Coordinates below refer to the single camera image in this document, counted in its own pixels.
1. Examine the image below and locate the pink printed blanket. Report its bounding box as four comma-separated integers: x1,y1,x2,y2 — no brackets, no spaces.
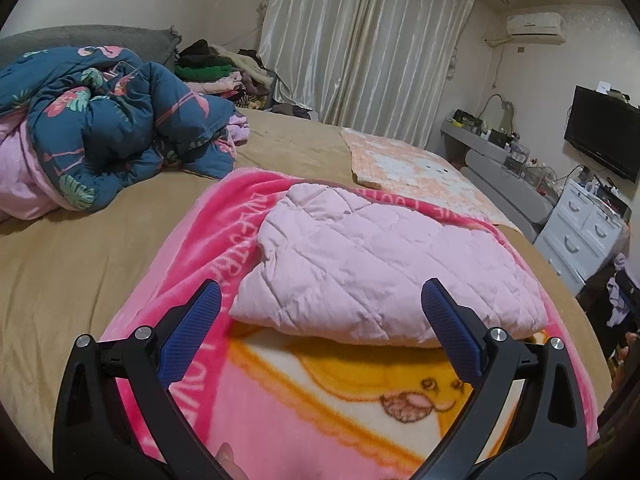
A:
100,167,601,480

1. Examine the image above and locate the gooseneck desk lamp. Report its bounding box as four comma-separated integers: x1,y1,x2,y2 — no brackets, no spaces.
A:
480,92,516,136

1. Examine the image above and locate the grey desk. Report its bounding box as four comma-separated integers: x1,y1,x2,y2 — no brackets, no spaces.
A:
440,120,558,243

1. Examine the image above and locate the clutter of small bottles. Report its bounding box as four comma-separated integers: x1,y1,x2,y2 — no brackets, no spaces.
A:
450,109,532,171

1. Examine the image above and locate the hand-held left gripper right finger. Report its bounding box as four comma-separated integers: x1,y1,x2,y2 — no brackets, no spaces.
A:
410,277,587,480

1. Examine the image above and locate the white drawer dresser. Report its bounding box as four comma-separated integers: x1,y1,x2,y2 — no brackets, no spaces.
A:
534,177,632,297

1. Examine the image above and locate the black flat television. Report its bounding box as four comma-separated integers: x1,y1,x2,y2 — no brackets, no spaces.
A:
564,85,640,183

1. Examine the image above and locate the pink quilted jacket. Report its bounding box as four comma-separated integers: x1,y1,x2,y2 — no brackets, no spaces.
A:
230,182,550,348

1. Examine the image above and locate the cream pleated curtain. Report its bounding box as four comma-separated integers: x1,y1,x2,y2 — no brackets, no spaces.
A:
257,0,478,151

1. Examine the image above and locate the grey pillow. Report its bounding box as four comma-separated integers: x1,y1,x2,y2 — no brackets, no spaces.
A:
0,25,182,68

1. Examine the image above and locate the white air conditioner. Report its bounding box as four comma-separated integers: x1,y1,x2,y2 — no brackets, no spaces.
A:
506,11,567,43

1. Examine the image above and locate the orange white patterned blanket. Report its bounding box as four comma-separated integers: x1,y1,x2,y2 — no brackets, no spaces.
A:
340,127,526,233

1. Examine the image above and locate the pile of folded clothes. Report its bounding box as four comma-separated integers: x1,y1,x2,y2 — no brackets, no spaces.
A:
175,39,281,111

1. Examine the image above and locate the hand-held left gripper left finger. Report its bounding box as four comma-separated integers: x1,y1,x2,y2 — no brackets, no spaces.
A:
52,280,231,480

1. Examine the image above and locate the dark clothes heap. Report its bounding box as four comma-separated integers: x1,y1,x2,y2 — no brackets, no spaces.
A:
270,102,321,122

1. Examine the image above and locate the bed with tan sheet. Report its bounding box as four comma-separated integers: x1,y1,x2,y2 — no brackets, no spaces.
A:
0,107,616,480

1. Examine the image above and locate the teal floral comforter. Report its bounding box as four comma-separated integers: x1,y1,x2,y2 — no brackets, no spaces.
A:
0,45,251,223

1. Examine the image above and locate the purple cloth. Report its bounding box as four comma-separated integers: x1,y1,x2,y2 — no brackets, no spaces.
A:
606,252,640,328

